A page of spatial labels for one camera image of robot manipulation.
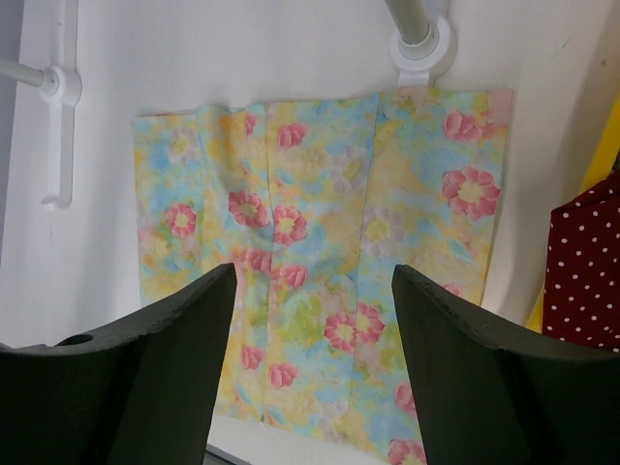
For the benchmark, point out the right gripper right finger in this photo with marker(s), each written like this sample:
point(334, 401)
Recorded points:
point(488, 391)

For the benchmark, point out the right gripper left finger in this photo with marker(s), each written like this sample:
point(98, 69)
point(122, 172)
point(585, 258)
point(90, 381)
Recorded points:
point(140, 390)

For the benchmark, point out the floral pastel skirt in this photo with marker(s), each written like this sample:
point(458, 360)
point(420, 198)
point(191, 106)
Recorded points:
point(315, 203)

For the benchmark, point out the red polka dot cloth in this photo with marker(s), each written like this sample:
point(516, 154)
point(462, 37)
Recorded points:
point(581, 285)

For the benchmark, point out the yellow plastic tray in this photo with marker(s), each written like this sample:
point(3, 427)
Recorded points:
point(603, 166)

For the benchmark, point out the white metal clothes rack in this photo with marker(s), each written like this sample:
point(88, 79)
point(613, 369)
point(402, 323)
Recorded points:
point(422, 47)

